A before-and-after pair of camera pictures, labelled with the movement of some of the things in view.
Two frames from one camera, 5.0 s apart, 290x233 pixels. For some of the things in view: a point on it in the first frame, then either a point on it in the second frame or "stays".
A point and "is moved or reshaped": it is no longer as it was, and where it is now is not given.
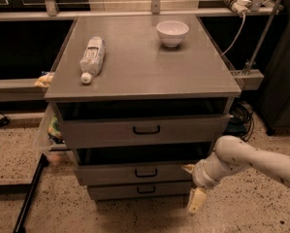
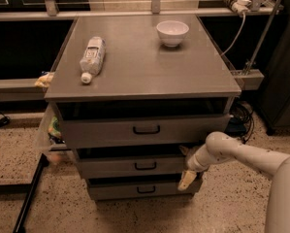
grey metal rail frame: (10, 88) stays
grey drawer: (159, 174) is moved or reshaped
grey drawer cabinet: (141, 100) stays
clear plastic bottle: (91, 61) stays
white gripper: (199, 176) to (192, 163)
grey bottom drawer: (142, 190) stays
